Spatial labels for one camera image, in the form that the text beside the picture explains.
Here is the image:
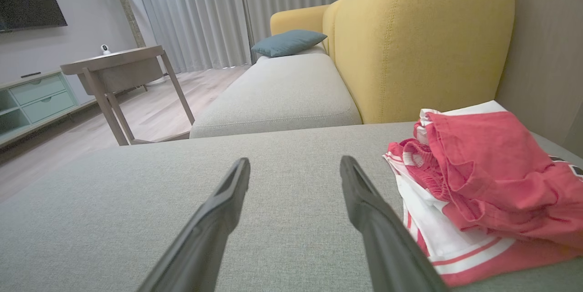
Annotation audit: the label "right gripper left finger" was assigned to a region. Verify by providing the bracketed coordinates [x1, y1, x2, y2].
[137, 158, 251, 292]

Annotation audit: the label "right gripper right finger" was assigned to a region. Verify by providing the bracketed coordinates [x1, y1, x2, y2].
[339, 155, 450, 292]

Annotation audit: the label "red white jersey shirt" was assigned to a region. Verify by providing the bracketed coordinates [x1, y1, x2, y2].
[383, 100, 583, 288]

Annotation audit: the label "red shorts with white stripe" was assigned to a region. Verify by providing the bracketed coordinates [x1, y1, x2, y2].
[387, 111, 583, 250]

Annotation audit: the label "large grey sofa seat cushion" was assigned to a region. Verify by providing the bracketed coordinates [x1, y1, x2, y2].
[0, 121, 583, 292]

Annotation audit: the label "small grey sofa seat cushion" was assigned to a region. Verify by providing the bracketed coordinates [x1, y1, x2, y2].
[189, 46, 363, 139]

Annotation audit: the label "brown wooden side table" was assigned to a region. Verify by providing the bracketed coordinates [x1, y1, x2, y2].
[60, 45, 196, 146]

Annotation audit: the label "wide yellow sofa backrest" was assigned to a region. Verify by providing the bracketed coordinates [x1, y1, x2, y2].
[322, 0, 516, 124]

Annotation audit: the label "blue throw pillow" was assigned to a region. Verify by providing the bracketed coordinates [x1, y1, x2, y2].
[251, 29, 328, 59]

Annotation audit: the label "pale green tv cabinet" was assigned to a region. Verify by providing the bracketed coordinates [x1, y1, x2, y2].
[0, 70, 83, 148]

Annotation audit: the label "narrow yellow sofa backrest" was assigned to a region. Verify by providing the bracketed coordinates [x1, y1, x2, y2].
[270, 5, 330, 52]

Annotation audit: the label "green indoor plant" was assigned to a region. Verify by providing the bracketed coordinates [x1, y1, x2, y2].
[90, 0, 147, 49]

